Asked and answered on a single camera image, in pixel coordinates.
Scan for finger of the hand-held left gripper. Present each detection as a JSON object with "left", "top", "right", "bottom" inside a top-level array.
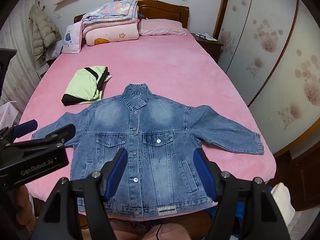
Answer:
[
  {"left": 0, "top": 120, "right": 38, "bottom": 145},
  {"left": 7, "top": 124, "right": 76, "bottom": 155}
]

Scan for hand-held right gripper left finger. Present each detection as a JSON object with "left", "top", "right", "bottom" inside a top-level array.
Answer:
[{"left": 30, "top": 147, "right": 128, "bottom": 240}]

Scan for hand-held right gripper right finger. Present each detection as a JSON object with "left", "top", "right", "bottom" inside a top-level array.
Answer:
[{"left": 194, "top": 148, "right": 292, "bottom": 240}]

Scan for blue denim jacket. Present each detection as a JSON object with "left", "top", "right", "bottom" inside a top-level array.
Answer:
[{"left": 31, "top": 82, "right": 265, "bottom": 219}]

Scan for person's left hand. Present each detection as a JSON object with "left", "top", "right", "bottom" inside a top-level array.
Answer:
[{"left": 5, "top": 184, "right": 37, "bottom": 233}]

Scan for white paper bag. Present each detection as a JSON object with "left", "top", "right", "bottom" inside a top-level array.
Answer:
[{"left": 0, "top": 101, "right": 19, "bottom": 130}]

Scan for green and black folded garment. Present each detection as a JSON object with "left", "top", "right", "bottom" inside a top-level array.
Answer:
[{"left": 61, "top": 65, "right": 113, "bottom": 107}]

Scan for white stool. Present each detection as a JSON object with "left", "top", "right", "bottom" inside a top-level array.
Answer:
[{"left": 35, "top": 60, "right": 49, "bottom": 80}]

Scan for pale blue hanging garment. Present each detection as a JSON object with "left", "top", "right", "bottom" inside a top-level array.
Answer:
[{"left": 45, "top": 40, "right": 63, "bottom": 60}]

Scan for cream cushion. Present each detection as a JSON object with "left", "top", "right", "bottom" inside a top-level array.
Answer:
[{"left": 270, "top": 182, "right": 303, "bottom": 240}]

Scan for beige puffer coat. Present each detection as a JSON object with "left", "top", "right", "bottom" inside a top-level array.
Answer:
[{"left": 29, "top": 1, "right": 62, "bottom": 62}]

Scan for white cushion with blue print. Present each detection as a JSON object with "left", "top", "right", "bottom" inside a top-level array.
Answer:
[{"left": 61, "top": 21, "right": 84, "bottom": 54}]

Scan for bed with pink sheet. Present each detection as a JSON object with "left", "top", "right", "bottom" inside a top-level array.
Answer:
[{"left": 19, "top": 0, "right": 277, "bottom": 220}]

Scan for pink pillow with orange print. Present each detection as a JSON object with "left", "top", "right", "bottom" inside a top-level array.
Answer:
[{"left": 82, "top": 21, "right": 140, "bottom": 47}]

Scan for dark wooden nightstand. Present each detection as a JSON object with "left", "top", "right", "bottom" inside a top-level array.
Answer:
[{"left": 190, "top": 32, "right": 224, "bottom": 64}]

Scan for white papers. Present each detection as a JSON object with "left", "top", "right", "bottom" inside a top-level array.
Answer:
[{"left": 196, "top": 33, "right": 218, "bottom": 42}]

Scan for floral sliding-door wardrobe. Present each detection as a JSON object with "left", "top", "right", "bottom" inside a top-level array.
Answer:
[{"left": 214, "top": 0, "right": 320, "bottom": 210}]

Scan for floral folded quilt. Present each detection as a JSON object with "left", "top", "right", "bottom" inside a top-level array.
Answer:
[{"left": 82, "top": 0, "right": 139, "bottom": 25}]

